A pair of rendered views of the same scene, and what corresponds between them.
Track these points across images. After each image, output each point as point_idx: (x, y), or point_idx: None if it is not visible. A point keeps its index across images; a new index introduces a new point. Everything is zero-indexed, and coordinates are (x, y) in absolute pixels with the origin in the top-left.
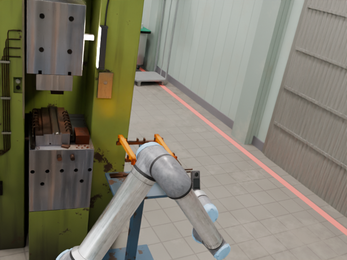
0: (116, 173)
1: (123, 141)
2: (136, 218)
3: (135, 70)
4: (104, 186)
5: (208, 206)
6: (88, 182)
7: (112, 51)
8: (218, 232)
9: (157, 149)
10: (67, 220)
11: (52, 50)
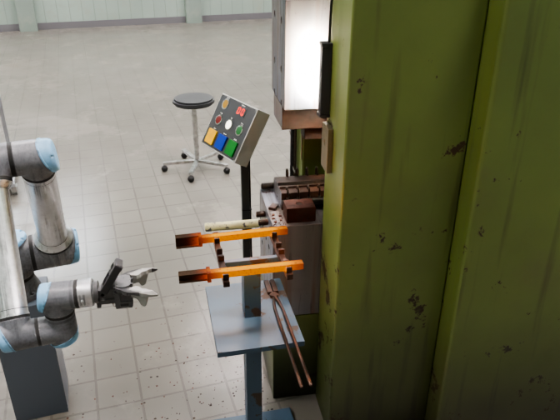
0: (276, 286)
1: (262, 229)
2: (244, 366)
3: (344, 138)
4: (325, 326)
5: (44, 283)
6: (272, 277)
7: (334, 91)
8: (2, 302)
9: (25, 140)
10: None
11: (277, 63)
